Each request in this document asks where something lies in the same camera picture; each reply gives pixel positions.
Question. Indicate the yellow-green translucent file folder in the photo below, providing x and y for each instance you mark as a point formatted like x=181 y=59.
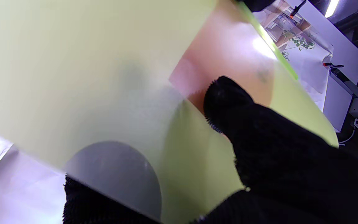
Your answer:
x=73 y=77

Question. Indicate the white backdrop support board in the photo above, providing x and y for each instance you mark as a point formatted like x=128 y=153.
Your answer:
x=340 y=93

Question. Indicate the pink paper receipt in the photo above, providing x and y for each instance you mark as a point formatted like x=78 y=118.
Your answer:
x=222 y=46

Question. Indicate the white fluorescent tube light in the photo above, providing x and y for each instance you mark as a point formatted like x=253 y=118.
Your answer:
x=332 y=7

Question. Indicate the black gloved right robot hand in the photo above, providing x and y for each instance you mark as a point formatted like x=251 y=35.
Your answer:
x=291 y=161

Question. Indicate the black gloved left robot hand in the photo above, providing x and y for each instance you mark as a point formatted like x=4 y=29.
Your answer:
x=259 y=4

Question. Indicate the black orange spring clamp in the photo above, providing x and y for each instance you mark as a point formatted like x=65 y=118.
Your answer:
x=297 y=8
x=332 y=65

